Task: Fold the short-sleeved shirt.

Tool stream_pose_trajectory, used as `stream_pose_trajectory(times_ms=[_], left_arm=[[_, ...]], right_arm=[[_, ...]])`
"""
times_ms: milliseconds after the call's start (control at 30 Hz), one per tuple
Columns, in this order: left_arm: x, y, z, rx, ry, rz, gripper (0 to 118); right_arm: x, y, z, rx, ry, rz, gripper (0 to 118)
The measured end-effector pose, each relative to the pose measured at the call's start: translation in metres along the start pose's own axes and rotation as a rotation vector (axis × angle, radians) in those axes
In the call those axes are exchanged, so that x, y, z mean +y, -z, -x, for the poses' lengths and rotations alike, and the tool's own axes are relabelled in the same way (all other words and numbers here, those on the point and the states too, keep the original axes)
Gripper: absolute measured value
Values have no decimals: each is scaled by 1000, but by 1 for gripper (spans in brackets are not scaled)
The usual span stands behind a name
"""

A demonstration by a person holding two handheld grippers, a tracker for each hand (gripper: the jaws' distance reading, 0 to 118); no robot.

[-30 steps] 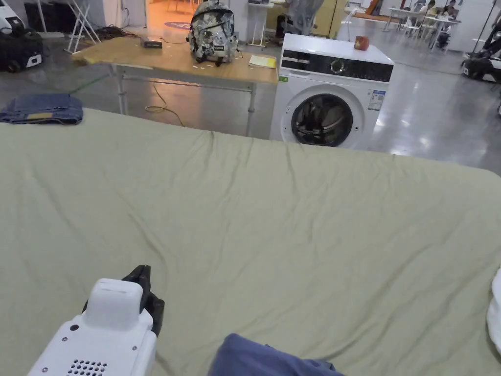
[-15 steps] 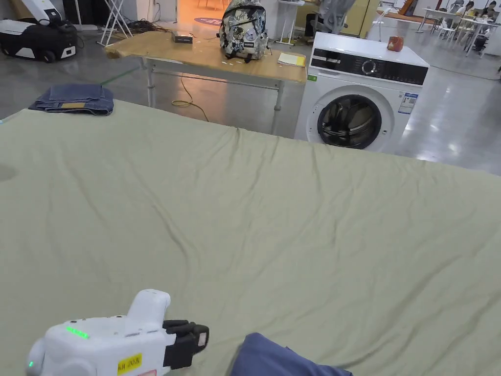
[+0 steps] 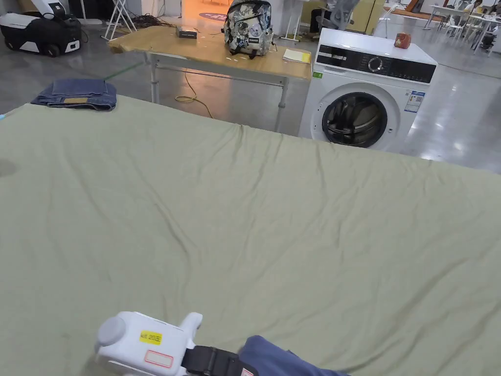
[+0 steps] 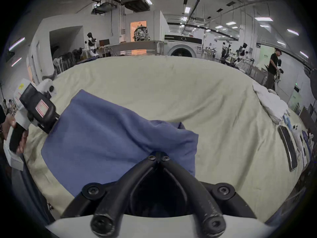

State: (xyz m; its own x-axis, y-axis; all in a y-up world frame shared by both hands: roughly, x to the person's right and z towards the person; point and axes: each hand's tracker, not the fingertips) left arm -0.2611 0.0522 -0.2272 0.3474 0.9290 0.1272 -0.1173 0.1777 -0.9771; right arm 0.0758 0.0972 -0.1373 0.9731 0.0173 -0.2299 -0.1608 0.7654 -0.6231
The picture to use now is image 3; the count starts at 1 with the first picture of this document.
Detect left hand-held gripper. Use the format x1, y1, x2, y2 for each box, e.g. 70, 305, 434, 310
93, 311, 257, 376

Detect dark blue shirt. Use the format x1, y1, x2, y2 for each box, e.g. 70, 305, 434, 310
238, 334, 351, 376

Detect bed with pale green sheet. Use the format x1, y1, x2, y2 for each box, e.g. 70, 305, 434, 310
0, 94, 501, 376

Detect white washing machine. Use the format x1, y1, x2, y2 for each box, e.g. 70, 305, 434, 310
298, 27, 438, 153

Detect wooden table with backpack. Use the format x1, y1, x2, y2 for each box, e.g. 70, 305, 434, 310
107, 0, 314, 132

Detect folded blue jeans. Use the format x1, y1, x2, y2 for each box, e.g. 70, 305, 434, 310
30, 78, 118, 112

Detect white folding stand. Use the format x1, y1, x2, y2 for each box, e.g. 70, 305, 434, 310
100, 0, 138, 42

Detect grey office chair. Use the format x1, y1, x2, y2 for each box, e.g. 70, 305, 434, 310
314, 0, 362, 34

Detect black and white robot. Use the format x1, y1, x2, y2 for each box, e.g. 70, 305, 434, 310
0, 0, 83, 58

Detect row of white tables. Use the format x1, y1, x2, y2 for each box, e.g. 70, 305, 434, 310
422, 0, 501, 56

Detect yellow cable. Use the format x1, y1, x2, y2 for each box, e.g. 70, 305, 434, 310
175, 72, 214, 118

